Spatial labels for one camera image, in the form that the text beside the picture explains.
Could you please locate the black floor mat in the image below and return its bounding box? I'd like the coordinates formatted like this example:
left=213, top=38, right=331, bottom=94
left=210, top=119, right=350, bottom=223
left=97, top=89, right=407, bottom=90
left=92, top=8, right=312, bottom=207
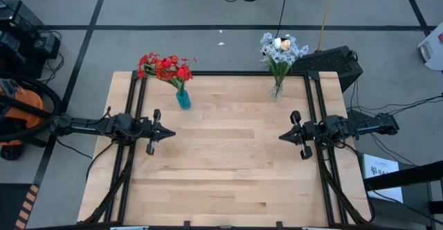
left=0, top=183, right=32, bottom=230

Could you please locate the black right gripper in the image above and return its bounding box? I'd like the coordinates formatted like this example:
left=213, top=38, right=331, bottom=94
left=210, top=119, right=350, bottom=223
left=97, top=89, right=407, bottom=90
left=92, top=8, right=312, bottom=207
left=278, top=110, right=325, bottom=161

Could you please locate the white printed box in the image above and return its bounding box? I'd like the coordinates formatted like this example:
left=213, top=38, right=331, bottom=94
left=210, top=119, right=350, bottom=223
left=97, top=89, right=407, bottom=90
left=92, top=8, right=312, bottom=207
left=361, top=152, right=405, bottom=204

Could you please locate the long black floor cable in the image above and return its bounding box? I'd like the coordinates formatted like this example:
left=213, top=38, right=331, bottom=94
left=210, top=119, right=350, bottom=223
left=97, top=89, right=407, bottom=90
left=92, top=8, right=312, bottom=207
left=275, top=0, right=291, bottom=40

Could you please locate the clear glass vase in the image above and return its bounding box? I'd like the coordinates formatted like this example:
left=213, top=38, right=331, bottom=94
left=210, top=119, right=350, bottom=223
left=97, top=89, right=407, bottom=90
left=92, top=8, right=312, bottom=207
left=268, top=82, right=284, bottom=103

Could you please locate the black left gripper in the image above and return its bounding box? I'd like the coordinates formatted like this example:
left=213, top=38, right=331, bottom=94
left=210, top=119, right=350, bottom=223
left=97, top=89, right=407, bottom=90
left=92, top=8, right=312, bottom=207
left=138, top=109, right=177, bottom=156

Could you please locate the teal glass vase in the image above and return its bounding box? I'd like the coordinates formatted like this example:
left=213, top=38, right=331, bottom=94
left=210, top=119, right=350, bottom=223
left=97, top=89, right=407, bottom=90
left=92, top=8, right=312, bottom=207
left=175, top=89, right=192, bottom=111

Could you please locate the black equipment case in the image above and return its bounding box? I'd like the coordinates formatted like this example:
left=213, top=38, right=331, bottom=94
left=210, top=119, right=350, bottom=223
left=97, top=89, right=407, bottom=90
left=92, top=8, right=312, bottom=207
left=0, top=28, right=62, bottom=80
left=0, top=0, right=45, bottom=37

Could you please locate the black computer tower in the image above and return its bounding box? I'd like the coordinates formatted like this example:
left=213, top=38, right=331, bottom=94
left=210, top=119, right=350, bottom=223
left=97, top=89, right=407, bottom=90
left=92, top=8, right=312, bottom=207
left=269, top=45, right=364, bottom=93

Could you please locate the black vacuum hose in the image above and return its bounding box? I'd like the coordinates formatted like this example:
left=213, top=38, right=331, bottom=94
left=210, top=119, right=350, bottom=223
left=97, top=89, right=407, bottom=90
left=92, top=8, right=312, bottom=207
left=0, top=73, right=64, bottom=144

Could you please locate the white plastic device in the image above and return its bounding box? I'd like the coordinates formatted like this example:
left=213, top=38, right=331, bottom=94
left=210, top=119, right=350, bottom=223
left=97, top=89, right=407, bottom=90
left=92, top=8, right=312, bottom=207
left=417, top=21, right=443, bottom=72

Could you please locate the orange shop vacuum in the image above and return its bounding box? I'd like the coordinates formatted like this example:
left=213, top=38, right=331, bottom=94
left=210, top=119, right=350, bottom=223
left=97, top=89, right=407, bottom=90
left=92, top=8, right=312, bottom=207
left=0, top=77, right=48, bottom=161

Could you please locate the red small-blossom flower bunch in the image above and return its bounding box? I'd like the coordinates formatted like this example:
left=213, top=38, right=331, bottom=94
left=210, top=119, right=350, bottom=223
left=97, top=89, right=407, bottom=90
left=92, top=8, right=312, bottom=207
left=157, top=54, right=198, bottom=94
left=136, top=52, right=181, bottom=94

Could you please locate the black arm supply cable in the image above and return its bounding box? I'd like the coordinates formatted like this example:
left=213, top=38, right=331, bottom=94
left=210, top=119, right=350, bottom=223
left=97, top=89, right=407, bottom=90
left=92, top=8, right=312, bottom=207
left=347, top=93, right=443, bottom=115
left=57, top=138, right=118, bottom=182
left=370, top=132, right=426, bottom=167

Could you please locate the yellow cable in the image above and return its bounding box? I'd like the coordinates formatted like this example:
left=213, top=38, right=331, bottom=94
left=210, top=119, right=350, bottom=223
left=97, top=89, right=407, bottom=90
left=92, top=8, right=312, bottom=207
left=316, top=0, right=343, bottom=53

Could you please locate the black metal bar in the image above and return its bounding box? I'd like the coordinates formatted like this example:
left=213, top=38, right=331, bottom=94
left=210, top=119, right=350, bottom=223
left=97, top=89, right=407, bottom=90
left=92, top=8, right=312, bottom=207
left=363, top=160, right=443, bottom=191

